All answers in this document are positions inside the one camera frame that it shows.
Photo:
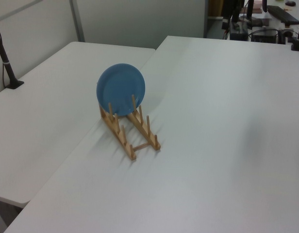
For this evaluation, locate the wooden plate rack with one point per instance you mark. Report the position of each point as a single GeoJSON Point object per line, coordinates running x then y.
{"type": "Point", "coordinates": [126, 146]}

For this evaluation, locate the black monitor stand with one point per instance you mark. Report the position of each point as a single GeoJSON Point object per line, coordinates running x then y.
{"type": "Point", "coordinates": [249, 9]}

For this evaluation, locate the blue round plate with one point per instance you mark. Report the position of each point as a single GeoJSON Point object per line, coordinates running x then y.
{"type": "Point", "coordinates": [120, 85]}

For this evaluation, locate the black computer keyboard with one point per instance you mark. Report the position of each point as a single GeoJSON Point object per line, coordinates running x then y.
{"type": "Point", "coordinates": [283, 14]}

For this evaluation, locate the black pole with flat base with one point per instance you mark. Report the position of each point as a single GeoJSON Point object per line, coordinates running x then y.
{"type": "Point", "coordinates": [2, 54]}

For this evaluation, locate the black box with green board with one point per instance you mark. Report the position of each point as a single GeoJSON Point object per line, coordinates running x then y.
{"type": "Point", "coordinates": [238, 34]}

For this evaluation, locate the black computer mouse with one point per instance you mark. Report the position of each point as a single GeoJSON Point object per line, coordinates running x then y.
{"type": "Point", "coordinates": [290, 3]}

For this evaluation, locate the black electronics box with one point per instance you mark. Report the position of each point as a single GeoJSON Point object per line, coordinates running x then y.
{"type": "Point", "coordinates": [263, 36]}

